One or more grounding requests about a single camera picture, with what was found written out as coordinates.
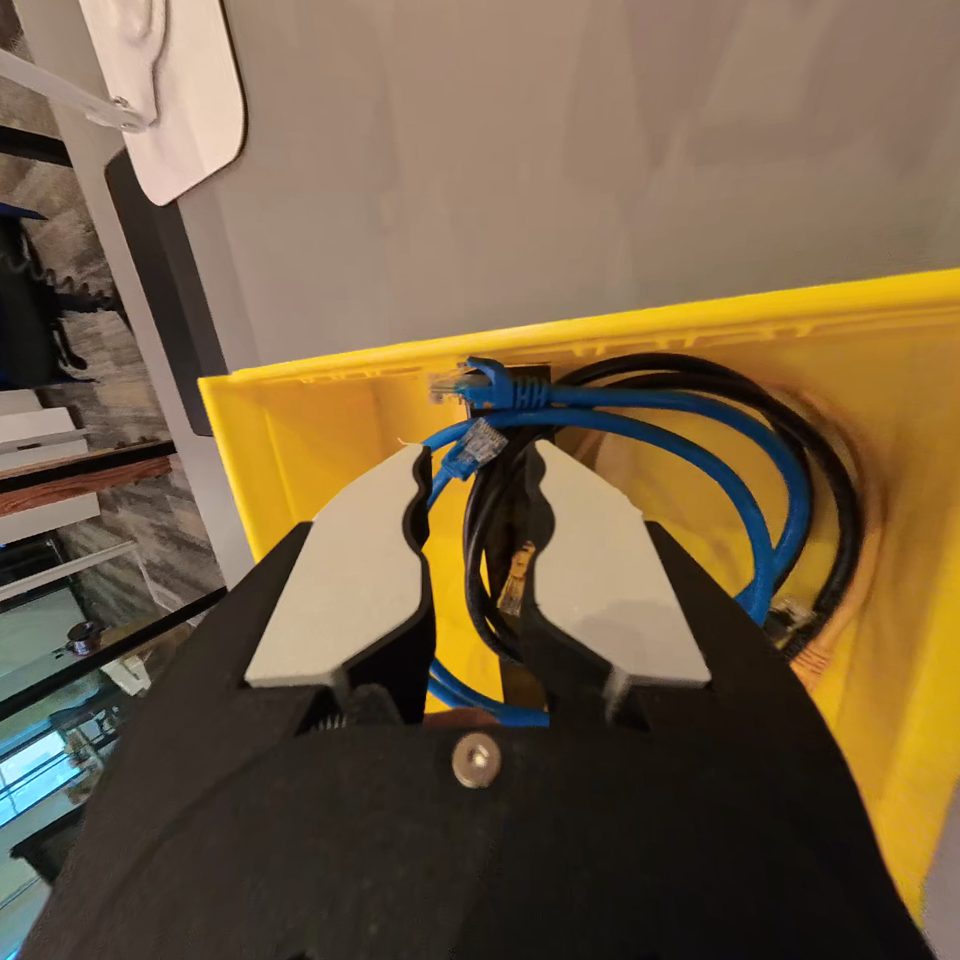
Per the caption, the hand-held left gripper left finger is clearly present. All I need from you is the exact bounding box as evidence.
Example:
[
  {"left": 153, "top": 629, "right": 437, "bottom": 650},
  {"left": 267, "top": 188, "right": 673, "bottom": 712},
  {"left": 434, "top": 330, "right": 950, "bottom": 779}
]
[{"left": 243, "top": 444, "right": 435, "bottom": 690}]

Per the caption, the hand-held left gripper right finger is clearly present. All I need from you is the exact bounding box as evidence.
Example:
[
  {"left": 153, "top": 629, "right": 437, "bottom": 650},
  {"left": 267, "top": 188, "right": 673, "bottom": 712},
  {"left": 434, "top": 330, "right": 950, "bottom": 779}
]
[{"left": 525, "top": 438, "right": 712, "bottom": 703}]

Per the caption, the yellow plastic bin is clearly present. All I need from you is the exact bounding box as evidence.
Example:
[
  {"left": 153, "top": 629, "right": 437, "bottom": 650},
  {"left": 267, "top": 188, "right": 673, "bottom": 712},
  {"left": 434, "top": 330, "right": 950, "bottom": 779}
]
[{"left": 197, "top": 268, "right": 960, "bottom": 924}]

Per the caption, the blue ethernet cable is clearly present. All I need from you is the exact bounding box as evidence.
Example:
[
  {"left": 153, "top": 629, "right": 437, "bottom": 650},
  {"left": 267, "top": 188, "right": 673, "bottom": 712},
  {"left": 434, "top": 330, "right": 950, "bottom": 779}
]
[{"left": 423, "top": 356, "right": 815, "bottom": 729}]

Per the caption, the wooden shelf board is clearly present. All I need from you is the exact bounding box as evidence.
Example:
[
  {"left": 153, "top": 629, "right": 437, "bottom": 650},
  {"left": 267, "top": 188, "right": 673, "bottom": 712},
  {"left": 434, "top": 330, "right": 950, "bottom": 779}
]
[{"left": 0, "top": 442, "right": 177, "bottom": 520}]

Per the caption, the yellow ethernet cable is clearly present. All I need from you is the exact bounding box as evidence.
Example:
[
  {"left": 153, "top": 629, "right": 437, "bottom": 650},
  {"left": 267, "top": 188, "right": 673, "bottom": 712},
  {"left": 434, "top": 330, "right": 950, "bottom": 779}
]
[{"left": 498, "top": 541, "right": 882, "bottom": 676}]

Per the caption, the black cable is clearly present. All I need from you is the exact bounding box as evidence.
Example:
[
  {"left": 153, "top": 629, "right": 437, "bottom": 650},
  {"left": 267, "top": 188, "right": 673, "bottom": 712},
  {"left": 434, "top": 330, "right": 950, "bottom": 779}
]
[{"left": 461, "top": 352, "right": 864, "bottom": 669}]

